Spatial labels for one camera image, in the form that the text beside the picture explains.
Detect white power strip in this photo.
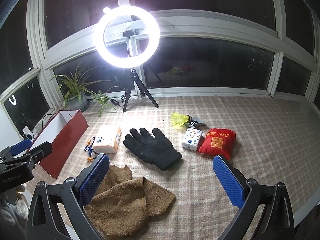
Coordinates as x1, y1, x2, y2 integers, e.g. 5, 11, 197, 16
22, 126, 34, 140

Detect plaid beige table cloth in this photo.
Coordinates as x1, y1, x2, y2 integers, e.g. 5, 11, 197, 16
23, 94, 320, 240

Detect white ring light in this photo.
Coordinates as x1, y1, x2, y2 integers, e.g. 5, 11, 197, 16
93, 5, 160, 68

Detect orange white tissue pack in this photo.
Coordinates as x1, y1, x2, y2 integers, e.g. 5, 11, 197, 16
93, 125, 121, 154

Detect small spider plant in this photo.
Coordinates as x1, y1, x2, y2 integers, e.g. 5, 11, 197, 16
89, 86, 119, 118

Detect white patterned tissue pack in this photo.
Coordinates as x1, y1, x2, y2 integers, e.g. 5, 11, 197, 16
182, 128, 202, 151

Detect blue corded orange earplugs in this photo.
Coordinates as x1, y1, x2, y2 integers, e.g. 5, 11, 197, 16
84, 137, 97, 162

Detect grey logo fabric pouch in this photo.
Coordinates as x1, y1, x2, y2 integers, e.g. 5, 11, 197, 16
188, 117, 205, 129

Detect black knit glove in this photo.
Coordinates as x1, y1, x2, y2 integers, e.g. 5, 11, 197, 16
124, 128, 182, 171

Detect black tripod stand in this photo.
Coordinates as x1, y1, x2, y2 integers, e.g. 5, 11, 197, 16
123, 68, 159, 113

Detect red cardboard box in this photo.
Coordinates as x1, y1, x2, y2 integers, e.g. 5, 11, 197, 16
31, 110, 88, 179

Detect black phone holder clamp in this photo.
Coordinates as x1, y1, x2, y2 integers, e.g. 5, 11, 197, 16
123, 29, 140, 59

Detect yellow plastic shuttlecock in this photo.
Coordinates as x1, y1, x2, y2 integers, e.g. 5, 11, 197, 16
171, 113, 191, 129

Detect red fabric pouch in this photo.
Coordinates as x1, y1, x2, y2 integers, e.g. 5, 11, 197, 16
198, 128, 236, 160

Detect brown fuzzy towel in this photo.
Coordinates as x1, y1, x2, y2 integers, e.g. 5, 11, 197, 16
85, 165, 176, 237

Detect large potted spider plant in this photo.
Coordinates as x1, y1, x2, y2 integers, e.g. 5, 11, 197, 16
51, 63, 111, 112

